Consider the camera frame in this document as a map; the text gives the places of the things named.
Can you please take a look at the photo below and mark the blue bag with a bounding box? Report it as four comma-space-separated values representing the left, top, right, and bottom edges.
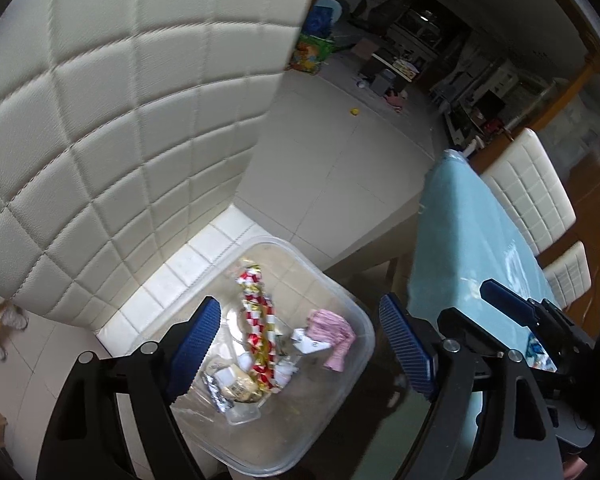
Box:
304, 0, 345, 38

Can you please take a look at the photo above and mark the large cream quilted chair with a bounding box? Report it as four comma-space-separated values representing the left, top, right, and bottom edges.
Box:
0, 0, 324, 352

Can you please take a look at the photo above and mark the clear plastic bin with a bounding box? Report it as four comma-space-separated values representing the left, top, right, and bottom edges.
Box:
125, 236, 377, 478

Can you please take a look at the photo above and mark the grey storage box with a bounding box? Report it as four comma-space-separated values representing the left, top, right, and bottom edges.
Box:
371, 70, 397, 96

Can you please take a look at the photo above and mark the white printed wrapper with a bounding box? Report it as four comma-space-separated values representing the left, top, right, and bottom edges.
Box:
291, 327, 332, 357

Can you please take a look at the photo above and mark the teal heart-print tablecloth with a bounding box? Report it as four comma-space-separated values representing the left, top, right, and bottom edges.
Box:
407, 149, 561, 453

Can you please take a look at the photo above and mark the coffee table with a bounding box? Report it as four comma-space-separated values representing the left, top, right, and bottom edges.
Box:
362, 47, 428, 88

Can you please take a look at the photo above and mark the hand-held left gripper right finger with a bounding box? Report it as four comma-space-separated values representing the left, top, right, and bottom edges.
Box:
378, 293, 566, 480

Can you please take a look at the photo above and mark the pink wrapper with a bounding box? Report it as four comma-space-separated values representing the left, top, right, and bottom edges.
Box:
305, 309, 357, 373

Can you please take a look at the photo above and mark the silver foil wrapper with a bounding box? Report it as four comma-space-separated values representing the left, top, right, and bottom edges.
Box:
199, 371, 232, 415

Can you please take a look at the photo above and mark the green printed bag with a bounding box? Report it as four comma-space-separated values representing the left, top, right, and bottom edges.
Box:
289, 32, 337, 75

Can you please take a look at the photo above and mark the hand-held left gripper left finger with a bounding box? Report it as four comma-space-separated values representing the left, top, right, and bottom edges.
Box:
36, 296, 222, 480

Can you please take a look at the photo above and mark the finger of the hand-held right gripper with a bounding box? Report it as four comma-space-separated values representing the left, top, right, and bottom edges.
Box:
437, 306, 531, 361
480, 280, 537, 322

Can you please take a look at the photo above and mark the red white checkered snack packet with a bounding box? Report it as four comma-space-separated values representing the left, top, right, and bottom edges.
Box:
236, 259, 282, 395

